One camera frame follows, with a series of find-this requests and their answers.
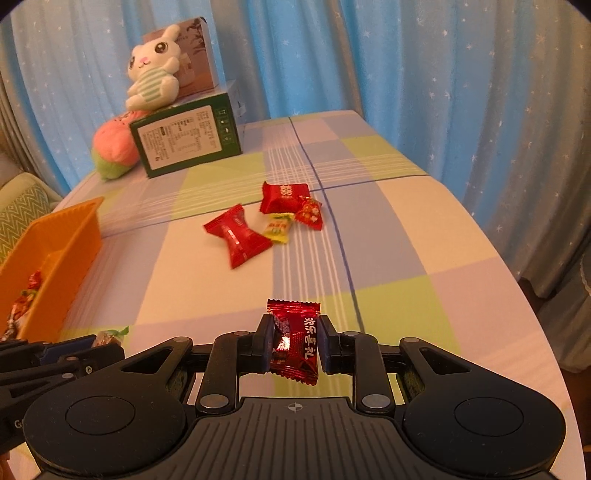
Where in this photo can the light green sofa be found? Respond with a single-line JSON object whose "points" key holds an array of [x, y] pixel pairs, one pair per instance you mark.
{"points": [[21, 178]]}

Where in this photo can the orange plastic tray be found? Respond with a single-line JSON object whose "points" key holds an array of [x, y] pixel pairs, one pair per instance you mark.
{"points": [[69, 258]]}

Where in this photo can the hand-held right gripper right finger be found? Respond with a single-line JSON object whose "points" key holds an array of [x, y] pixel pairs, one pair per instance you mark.
{"points": [[325, 346]]}

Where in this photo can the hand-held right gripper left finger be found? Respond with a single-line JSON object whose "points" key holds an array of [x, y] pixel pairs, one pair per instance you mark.
{"points": [[263, 344]]}

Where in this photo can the red square candy packet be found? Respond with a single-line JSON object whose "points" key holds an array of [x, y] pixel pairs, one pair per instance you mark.
{"points": [[281, 196]]}

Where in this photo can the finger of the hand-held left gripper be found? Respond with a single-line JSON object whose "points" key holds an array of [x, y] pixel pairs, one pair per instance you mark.
{"points": [[99, 360], [64, 348]]}

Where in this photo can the plaid tablecloth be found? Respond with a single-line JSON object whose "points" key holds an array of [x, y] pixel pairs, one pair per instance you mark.
{"points": [[392, 230]]}

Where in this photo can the grey ruffled cloth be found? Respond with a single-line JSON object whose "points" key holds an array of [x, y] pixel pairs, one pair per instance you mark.
{"points": [[577, 323]]}

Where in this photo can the green chevron cushion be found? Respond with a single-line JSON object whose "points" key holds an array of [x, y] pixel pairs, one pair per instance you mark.
{"points": [[18, 217]]}

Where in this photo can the large red pillow candy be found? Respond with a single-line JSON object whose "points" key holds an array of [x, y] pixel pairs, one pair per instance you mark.
{"points": [[238, 235]]}

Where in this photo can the white bunny plush toy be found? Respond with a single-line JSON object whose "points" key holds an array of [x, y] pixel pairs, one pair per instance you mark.
{"points": [[152, 83]]}

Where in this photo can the small red candy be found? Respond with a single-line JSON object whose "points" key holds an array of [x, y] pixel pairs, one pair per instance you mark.
{"points": [[35, 280]]}

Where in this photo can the pink starfish plush toy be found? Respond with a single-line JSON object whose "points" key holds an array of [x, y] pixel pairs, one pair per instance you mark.
{"points": [[113, 145]]}

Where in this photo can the dark red candy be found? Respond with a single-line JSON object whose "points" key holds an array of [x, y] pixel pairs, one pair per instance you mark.
{"points": [[298, 341]]}

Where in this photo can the beige printed box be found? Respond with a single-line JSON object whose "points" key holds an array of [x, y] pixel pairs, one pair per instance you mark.
{"points": [[201, 60]]}

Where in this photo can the red flower-print candy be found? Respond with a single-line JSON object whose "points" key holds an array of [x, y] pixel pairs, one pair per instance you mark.
{"points": [[310, 213]]}

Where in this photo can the colourful twisted candy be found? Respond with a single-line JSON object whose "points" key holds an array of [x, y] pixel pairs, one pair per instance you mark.
{"points": [[21, 311]]}

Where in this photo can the grey curtain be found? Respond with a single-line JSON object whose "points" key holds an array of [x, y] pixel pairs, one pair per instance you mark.
{"points": [[18, 115]]}

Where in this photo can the yellow candy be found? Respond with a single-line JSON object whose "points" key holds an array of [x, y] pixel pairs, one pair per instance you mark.
{"points": [[278, 228]]}

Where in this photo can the green-ended candy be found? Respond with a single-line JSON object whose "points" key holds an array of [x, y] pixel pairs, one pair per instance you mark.
{"points": [[111, 336]]}

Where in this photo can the blue star curtain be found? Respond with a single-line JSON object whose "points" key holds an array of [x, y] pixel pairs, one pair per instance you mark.
{"points": [[346, 55]]}

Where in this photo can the green cardboard box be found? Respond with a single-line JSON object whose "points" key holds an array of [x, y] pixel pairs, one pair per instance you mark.
{"points": [[184, 138]]}

